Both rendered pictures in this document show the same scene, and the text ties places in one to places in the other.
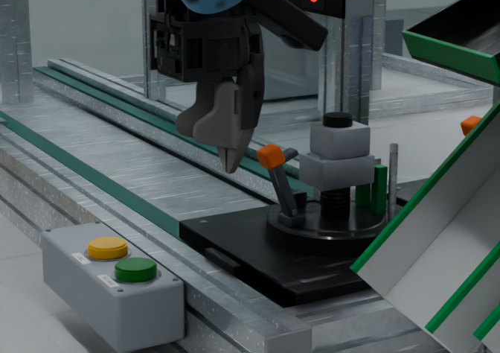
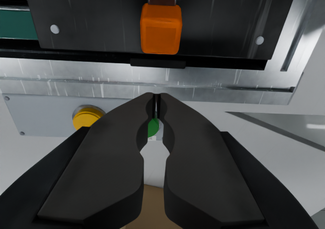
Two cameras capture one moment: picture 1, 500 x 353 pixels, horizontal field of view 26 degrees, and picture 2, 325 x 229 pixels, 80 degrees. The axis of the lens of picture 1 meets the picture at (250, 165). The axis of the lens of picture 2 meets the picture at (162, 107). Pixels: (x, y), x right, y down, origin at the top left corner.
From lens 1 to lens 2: 1.04 m
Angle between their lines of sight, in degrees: 94
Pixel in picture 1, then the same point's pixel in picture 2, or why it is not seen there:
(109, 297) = (157, 137)
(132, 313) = not seen: hidden behind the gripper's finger
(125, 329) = not seen: hidden behind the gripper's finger
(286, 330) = (286, 85)
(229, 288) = (205, 82)
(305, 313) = (283, 61)
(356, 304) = (303, 7)
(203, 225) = (64, 34)
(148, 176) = not seen: outside the picture
